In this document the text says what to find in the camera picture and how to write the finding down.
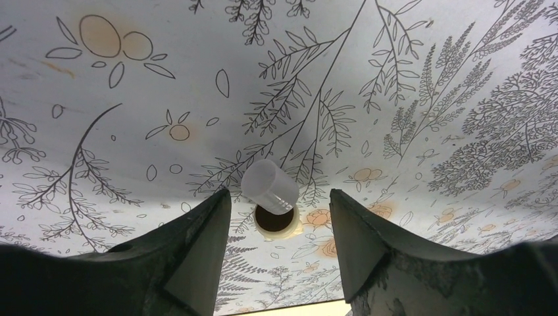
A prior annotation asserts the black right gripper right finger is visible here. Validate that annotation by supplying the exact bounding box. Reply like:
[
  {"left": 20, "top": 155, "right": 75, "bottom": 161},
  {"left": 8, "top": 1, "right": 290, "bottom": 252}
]
[{"left": 330, "top": 189, "right": 557, "bottom": 315}]

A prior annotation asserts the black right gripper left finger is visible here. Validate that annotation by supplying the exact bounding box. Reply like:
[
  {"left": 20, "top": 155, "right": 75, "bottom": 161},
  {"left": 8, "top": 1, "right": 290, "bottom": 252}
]
[{"left": 1, "top": 189, "right": 232, "bottom": 315}]

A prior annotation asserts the cream envelope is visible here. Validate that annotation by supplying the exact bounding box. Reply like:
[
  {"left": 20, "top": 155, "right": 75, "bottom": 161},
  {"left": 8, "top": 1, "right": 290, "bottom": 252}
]
[{"left": 237, "top": 300, "right": 351, "bottom": 316}]

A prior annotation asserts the floral patterned table mat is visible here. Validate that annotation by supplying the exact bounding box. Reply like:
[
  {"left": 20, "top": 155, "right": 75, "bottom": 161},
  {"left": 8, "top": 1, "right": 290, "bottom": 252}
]
[{"left": 1, "top": 1, "right": 557, "bottom": 315}]

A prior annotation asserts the cream ring piece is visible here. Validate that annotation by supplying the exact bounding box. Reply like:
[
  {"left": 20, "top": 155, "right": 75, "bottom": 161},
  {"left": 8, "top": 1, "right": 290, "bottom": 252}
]
[{"left": 253, "top": 205, "right": 304, "bottom": 242}]

